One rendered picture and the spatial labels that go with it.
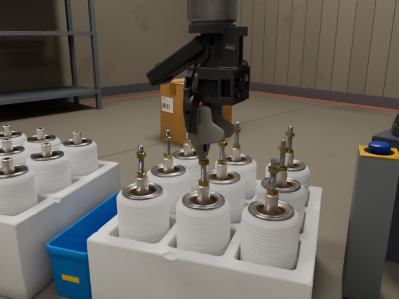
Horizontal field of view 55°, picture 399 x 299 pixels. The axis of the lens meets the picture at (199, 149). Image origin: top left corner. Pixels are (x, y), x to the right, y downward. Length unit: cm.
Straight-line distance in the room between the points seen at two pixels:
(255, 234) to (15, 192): 50
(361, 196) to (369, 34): 249
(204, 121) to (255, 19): 319
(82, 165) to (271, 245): 58
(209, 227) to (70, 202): 41
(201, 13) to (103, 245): 42
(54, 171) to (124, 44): 273
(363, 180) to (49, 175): 67
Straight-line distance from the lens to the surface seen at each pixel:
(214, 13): 57
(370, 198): 80
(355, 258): 86
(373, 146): 79
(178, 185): 78
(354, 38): 326
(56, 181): 95
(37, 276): 91
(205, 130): 60
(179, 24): 399
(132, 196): 69
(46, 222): 89
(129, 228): 70
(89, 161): 104
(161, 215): 70
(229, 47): 57
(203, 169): 64
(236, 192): 75
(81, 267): 83
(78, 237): 93
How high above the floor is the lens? 53
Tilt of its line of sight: 17 degrees down
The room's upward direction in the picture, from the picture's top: straight up
